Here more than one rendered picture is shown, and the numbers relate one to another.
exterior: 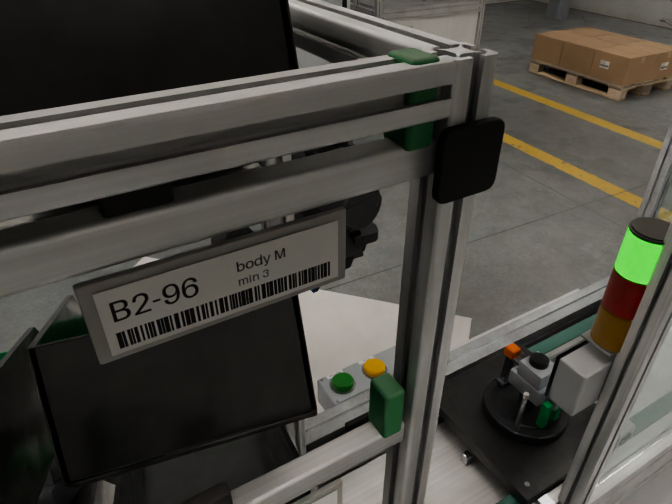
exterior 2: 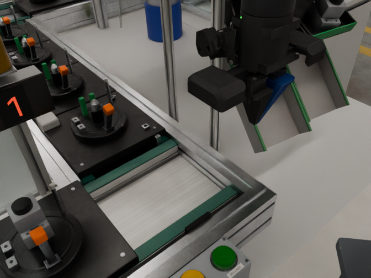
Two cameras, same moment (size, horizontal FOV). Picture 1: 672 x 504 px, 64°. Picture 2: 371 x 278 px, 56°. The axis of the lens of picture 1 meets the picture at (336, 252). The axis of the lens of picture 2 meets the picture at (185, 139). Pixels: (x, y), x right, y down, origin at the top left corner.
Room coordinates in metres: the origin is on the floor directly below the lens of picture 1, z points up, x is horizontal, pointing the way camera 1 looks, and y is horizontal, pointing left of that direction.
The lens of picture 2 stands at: (0.98, -0.11, 1.51)
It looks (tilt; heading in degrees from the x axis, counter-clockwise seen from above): 40 degrees down; 173
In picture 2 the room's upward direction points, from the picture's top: 3 degrees counter-clockwise
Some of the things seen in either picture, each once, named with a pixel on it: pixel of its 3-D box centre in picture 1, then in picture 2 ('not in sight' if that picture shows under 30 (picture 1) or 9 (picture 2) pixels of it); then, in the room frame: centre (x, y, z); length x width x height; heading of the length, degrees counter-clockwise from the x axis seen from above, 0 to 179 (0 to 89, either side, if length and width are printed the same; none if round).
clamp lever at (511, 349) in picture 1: (512, 366); (42, 243); (0.64, -0.30, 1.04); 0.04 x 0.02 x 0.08; 31
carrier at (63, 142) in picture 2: not in sight; (96, 112); (0.26, -0.24, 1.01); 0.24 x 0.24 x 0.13; 31
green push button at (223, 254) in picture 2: (342, 383); (223, 258); (0.67, -0.01, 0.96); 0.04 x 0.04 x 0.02
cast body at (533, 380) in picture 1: (540, 377); (26, 213); (0.59, -0.33, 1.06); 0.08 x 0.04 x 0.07; 31
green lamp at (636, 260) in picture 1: (646, 253); not in sight; (0.47, -0.33, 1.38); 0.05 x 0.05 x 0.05
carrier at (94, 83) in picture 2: not in sight; (57, 75); (0.05, -0.36, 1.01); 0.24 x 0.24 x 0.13; 31
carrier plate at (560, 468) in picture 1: (522, 413); (46, 251); (0.60, -0.32, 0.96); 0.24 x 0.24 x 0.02; 31
